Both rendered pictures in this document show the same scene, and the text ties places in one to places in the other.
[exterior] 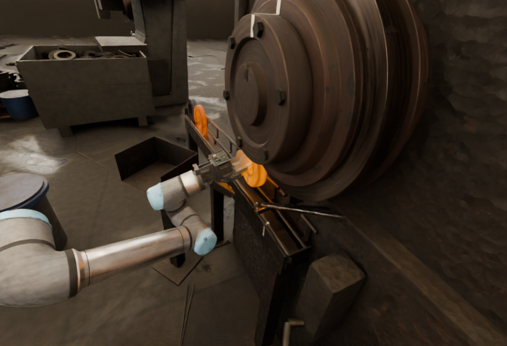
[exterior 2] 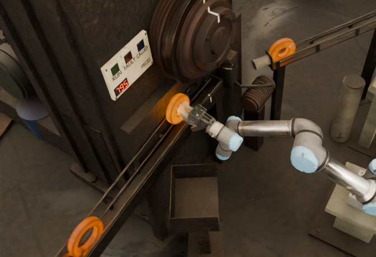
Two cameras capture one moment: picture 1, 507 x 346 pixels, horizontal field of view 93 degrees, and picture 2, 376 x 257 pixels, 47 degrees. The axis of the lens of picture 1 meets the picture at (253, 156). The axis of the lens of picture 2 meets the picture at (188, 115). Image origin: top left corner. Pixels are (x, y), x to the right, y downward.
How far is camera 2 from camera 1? 2.03 m
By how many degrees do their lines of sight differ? 76
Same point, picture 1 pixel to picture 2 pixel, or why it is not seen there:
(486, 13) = not seen: outside the picture
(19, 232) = (304, 136)
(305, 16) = (219, 0)
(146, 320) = (256, 232)
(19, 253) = (308, 125)
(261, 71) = (221, 27)
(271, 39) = (228, 12)
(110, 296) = not seen: outside the picture
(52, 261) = (299, 120)
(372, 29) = not seen: outside the picture
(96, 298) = not seen: outside the picture
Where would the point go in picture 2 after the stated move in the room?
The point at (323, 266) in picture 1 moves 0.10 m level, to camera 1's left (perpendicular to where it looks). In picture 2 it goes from (229, 56) to (239, 68)
